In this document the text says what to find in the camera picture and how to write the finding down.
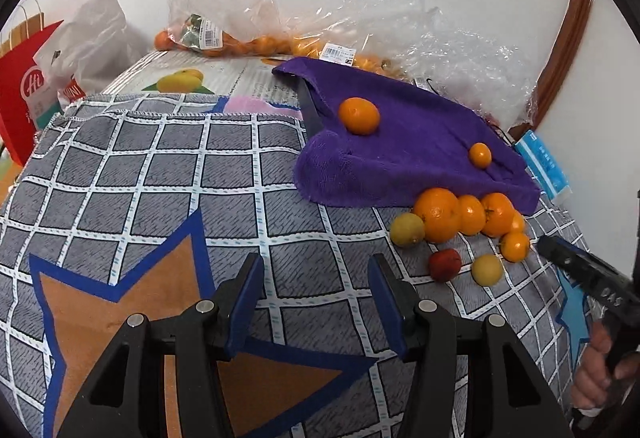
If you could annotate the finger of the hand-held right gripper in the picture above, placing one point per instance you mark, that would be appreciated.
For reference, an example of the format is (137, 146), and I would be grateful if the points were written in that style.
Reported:
(590, 275)
(570, 246)

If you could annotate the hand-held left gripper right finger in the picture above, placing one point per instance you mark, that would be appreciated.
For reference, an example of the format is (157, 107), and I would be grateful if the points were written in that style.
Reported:
(387, 303)

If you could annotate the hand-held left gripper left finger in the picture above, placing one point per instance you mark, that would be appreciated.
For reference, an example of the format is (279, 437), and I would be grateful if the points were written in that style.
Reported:
(247, 303)

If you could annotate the small orange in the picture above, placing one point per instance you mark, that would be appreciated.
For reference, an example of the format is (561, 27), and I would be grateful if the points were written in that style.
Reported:
(480, 155)
(515, 246)

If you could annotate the small red fruit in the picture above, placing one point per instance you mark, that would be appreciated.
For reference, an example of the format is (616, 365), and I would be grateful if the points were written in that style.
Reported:
(444, 265)

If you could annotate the yellow-green round fruit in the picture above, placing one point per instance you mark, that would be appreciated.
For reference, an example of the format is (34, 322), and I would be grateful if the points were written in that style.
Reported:
(406, 229)

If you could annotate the pale yellow round fruit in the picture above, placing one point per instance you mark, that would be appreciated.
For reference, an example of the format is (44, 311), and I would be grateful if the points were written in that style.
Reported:
(487, 270)

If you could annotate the large orange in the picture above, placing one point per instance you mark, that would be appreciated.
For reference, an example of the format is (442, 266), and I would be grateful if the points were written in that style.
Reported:
(436, 215)

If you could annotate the oval orange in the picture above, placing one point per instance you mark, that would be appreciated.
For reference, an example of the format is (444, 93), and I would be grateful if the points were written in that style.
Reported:
(472, 215)

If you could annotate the purple towel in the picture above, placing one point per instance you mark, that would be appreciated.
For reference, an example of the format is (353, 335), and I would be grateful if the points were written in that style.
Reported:
(415, 158)

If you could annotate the medium round orange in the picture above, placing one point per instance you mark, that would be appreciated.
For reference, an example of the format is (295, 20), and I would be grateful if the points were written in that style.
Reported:
(358, 116)

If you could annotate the person's right hand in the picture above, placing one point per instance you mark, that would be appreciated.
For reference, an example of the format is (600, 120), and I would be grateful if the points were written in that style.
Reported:
(590, 383)

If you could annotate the blue and white packet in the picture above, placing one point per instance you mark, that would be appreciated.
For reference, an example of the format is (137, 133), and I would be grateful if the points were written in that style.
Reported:
(545, 166)

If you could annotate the grey checked star blanket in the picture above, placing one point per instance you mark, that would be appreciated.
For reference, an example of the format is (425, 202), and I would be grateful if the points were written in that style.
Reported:
(165, 198)

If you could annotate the mango print cardboard box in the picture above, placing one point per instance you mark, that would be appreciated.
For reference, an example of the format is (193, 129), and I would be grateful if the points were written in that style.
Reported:
(225, 73)

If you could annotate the large crinkled clear plastic bag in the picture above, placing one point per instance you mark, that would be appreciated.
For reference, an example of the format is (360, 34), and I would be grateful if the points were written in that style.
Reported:
(450, 38)

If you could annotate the bagged tangerines pile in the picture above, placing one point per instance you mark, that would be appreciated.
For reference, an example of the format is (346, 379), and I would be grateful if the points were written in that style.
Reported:
(250, 46)

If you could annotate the bagged pale oranges pile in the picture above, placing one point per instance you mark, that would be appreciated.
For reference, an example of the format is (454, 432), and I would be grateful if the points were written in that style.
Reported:
(310, 47)

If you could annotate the white plastic bag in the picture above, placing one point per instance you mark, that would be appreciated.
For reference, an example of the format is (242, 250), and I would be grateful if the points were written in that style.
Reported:
(95, 38)

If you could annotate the red paper bag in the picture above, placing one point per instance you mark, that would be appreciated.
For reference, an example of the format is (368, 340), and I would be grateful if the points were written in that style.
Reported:
(20, 88)

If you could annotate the brown wooden door frame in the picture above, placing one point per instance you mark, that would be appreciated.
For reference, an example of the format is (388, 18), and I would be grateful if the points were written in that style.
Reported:
(565, 48)

